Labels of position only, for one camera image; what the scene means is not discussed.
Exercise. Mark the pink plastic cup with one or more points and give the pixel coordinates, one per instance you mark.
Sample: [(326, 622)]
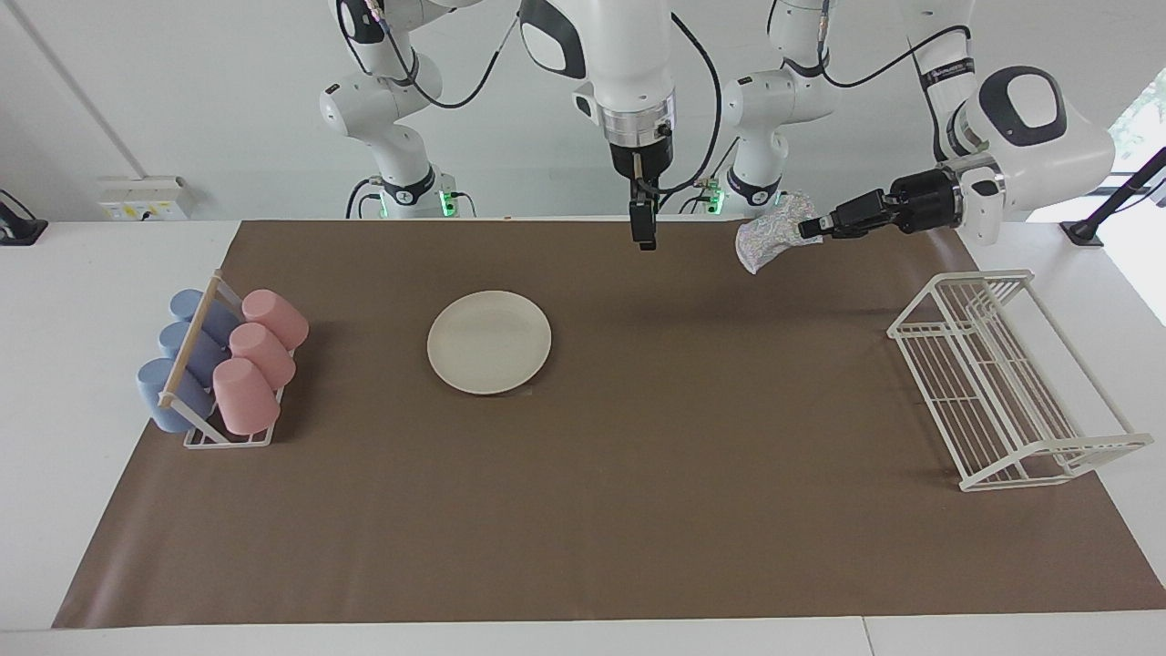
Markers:
[(273, 317), (262, 353), (244, 396)]

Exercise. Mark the round cream plate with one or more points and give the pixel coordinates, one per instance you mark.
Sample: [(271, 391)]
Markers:
[(489, 343)]

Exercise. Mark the white wall outlet box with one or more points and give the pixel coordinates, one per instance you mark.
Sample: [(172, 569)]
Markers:
[(137, 200)]

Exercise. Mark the cup rack with wooden bar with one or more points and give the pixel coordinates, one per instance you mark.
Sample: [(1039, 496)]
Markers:
[(193, 344)]

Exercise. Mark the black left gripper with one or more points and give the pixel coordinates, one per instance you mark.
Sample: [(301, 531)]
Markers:
[(911, 205)]

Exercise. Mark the blue plastic cup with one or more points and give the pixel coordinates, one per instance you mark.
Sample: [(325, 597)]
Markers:
[(185, 303), (173, 339), (150, 387)]

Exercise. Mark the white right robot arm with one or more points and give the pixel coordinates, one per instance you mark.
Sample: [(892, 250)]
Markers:
[(629, 55)]

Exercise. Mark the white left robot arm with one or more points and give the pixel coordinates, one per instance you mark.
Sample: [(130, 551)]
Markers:
[(1089, 146)]

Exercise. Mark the brown paper table mat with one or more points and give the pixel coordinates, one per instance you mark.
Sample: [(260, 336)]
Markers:
[(638, 501)]

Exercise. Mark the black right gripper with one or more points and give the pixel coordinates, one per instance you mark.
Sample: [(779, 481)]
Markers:
[(639, 169)]

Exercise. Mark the black table clamp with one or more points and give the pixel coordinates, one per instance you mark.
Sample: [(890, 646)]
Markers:
[(18, 230)]

